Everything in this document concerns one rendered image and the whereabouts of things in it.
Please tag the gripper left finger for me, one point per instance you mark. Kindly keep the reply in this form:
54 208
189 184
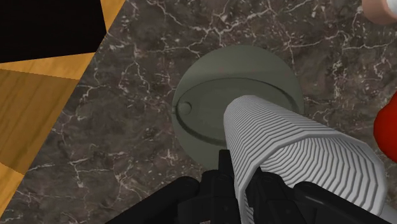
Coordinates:
214 189

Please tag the red round object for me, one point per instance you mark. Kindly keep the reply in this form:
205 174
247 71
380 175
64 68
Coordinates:
387 127

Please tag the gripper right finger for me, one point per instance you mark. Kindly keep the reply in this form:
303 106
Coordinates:
297 201

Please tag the pink round object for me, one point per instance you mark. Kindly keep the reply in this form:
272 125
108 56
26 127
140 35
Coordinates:
380 11

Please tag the grey-green round plate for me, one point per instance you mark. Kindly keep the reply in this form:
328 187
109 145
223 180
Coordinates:
214 93

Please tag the white ribbed cylinder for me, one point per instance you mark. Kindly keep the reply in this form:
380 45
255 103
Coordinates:
297 145

